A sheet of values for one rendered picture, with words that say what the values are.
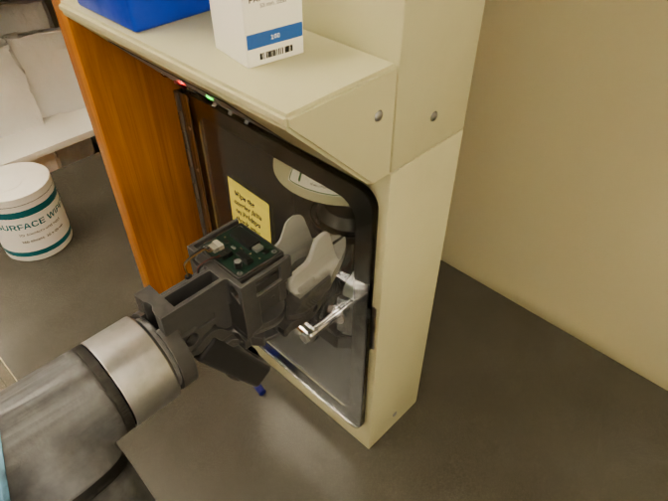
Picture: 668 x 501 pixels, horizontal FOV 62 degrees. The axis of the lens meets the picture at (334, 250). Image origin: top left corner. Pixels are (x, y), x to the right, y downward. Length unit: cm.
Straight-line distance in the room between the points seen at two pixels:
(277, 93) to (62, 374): 24
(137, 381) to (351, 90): 25
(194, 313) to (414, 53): 26
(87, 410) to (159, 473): 45
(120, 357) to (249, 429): 47
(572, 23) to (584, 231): 31
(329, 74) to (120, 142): 39
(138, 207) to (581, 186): 64
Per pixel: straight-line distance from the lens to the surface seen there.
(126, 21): 52
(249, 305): 45
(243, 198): 68
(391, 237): 54
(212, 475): 85
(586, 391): 98
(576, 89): 87
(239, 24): 43
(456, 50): 51
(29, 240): 120
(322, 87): 40
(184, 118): 72
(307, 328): 62
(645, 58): 83
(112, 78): 73
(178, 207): 85
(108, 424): 43
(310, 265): 50
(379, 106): 44
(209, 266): 45
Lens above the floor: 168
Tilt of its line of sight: 42 degrees down
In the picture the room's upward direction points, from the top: straight up
